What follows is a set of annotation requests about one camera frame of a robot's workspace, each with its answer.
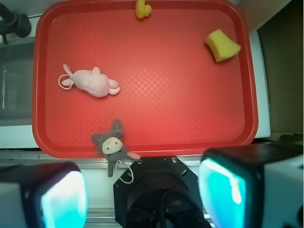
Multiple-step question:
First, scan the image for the pink plush bunny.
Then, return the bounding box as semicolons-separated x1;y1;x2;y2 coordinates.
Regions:
57;64;121;98

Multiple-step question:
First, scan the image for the yellow rubber duck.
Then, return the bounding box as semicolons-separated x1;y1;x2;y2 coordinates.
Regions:
135;0;152;19

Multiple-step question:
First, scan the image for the grey plush bunny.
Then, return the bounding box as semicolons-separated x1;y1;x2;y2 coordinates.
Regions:
91;119;141;178

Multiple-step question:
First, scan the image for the yellow sponge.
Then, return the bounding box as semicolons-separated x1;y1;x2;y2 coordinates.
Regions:
205;29;241;63

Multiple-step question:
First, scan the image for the red plastic tray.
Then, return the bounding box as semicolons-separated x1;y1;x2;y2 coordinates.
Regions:
32;0;258;159

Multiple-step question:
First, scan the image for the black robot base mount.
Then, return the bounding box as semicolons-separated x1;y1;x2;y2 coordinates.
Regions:
113;157;211;228

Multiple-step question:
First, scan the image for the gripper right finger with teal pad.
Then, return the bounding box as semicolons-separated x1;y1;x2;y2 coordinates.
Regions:
198;143;304;228

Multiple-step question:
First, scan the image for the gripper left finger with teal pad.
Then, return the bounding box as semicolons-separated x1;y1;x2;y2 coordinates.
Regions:
0;162;88;228

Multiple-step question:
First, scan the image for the black faucet handle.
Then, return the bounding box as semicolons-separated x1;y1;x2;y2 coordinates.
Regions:
0;3;31;45

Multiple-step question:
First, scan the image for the grey sink basin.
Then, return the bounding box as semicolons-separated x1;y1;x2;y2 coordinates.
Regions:
0;38;35;126

